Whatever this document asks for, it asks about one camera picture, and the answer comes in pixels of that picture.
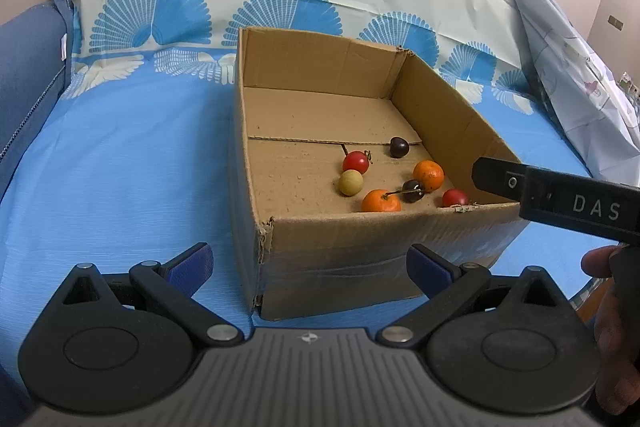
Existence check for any person's right hand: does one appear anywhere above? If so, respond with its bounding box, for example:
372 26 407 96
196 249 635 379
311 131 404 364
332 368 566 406
581 246 640 427

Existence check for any beige round longan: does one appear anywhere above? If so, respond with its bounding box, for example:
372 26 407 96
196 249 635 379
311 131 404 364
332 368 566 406
338 170 364 196

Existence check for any small red cherry tomato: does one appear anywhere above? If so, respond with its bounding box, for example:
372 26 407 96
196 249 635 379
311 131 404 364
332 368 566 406
442 188 470 208

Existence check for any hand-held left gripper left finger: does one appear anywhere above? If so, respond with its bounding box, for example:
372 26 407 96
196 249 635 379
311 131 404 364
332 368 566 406
59 242 246 349

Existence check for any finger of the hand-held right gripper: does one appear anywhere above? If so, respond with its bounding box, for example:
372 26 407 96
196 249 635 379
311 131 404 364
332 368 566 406
471 156 528 204

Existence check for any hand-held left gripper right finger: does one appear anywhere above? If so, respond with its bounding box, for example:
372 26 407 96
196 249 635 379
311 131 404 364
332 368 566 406
375 243 571 349

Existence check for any brown cardboard box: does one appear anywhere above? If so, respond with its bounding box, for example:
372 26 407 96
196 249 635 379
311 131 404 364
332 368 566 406
231 26 526 322

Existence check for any distant shelf clutter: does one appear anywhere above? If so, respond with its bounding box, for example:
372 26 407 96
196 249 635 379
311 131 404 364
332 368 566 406
617 72 640 108

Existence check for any small orange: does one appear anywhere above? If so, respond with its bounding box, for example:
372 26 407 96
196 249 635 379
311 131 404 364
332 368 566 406
361 189 402 214
413 160 445 192

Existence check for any blue fan-print bed sheet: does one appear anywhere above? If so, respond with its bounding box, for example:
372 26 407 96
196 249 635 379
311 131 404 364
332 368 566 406
0 0 608 427

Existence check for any pale blue floral blanket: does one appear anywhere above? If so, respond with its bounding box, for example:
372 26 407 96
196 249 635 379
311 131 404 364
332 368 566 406
480 0 640 180

